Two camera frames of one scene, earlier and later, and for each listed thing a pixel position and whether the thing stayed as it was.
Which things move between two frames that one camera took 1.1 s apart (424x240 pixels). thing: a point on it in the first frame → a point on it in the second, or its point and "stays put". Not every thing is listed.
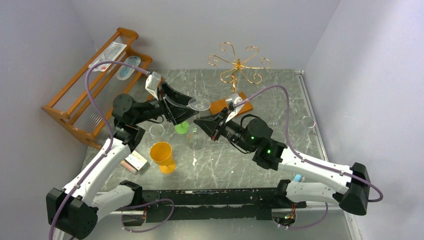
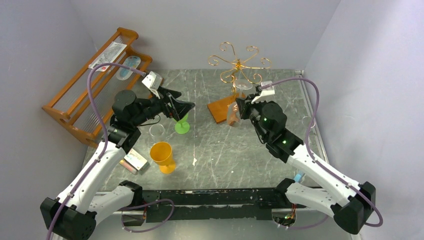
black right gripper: x=219 y=125 → x=244 y=108
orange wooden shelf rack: x=107 y=82 stays put
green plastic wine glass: x=182 y=128 stays put
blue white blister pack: x=125 y=73 stays put
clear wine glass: x=196 y=134 → x=233 y=116
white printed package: x=112 y=51 stays put
